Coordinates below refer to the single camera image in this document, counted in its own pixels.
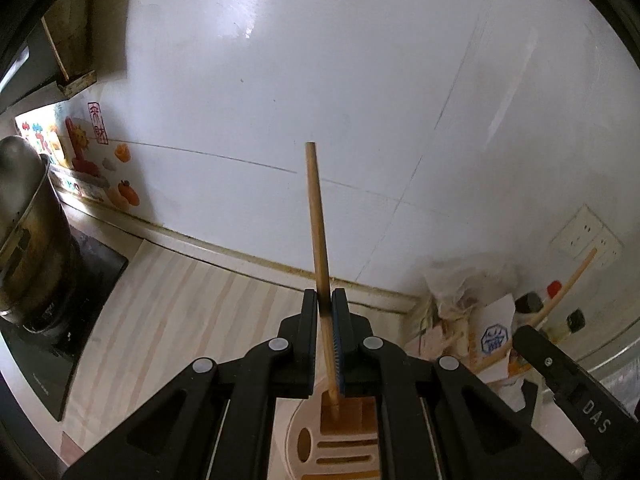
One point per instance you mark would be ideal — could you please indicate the black cap bottle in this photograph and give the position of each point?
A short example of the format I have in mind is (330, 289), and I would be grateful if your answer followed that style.
(575, 321)
(529, 305)

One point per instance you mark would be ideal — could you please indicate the black gas stove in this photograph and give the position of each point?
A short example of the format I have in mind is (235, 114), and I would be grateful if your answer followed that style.
(95, 280)

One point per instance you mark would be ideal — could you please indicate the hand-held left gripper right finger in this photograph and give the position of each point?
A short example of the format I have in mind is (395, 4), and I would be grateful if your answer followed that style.
(339, 340)

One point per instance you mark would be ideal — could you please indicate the wooden chopstick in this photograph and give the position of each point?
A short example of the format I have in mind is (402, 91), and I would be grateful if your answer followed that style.
(555, 300)
(317, 220)

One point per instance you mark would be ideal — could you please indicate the beige plastic utensil holder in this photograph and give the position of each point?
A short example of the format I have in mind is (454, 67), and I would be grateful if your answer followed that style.
(320, 455)

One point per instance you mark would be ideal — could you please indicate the white paper box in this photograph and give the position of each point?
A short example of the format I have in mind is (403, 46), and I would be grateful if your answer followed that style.
(492, 330)

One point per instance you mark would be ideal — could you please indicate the black range hood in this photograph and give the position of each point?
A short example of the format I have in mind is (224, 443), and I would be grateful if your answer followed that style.
(20, 77)

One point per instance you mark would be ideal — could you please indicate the orange food packet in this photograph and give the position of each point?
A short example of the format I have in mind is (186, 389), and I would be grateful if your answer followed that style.
(435, 340)

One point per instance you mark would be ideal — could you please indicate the red cap bottle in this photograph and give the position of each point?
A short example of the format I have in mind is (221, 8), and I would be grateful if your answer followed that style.
(554, 289)

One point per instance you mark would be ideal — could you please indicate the white wall socket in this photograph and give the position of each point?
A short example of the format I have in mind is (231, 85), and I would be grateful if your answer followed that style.
(590, 235)

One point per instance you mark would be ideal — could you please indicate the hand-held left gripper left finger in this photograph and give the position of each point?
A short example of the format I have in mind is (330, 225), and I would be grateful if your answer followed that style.
(313, 325)

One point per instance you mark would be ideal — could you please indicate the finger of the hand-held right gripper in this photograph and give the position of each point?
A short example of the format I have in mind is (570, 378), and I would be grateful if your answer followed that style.
(540, 352)

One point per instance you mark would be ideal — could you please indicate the colourful wall sticker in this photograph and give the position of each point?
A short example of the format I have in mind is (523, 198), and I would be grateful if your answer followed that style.
(85, 160)

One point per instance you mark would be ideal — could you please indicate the steel cooking pot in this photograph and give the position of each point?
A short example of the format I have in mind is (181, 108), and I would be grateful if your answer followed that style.
(25, 230)

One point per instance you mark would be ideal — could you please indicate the clear plastic bag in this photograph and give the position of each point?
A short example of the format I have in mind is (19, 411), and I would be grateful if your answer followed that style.
(465, 280)

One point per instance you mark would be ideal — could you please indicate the wooden wall cabinet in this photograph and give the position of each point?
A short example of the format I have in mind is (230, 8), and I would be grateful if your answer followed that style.
(70, 35)

